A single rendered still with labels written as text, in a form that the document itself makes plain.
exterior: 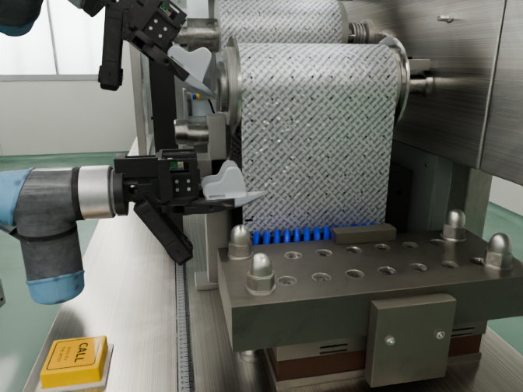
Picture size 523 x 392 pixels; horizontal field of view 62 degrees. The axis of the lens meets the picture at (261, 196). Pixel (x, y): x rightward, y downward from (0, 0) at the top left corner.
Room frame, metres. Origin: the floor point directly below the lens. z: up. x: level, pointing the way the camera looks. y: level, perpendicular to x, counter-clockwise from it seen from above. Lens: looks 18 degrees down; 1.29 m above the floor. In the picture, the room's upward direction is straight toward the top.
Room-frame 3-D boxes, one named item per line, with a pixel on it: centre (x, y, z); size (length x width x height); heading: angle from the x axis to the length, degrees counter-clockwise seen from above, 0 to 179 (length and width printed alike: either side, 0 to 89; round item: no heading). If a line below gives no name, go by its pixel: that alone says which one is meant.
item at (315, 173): (0.64, -0.09, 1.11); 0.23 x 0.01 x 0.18; 101
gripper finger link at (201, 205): (0.59, 0.08, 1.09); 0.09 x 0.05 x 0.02; 100
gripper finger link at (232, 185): (0.60, 0.04, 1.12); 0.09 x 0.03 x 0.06; 100
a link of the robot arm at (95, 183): (0.58, 0.23, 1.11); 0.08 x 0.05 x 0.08; 11
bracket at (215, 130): (0.71, 0.09, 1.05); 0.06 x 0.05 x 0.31; 101
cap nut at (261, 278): (0.46, 0.00, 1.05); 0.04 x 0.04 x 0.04
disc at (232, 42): (0.68, 0.04, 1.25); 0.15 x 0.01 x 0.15; 11
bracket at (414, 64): (0.74, -0.25, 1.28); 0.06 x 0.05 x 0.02; 101
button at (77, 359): (0.48, 0.24, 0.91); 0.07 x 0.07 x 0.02; 11
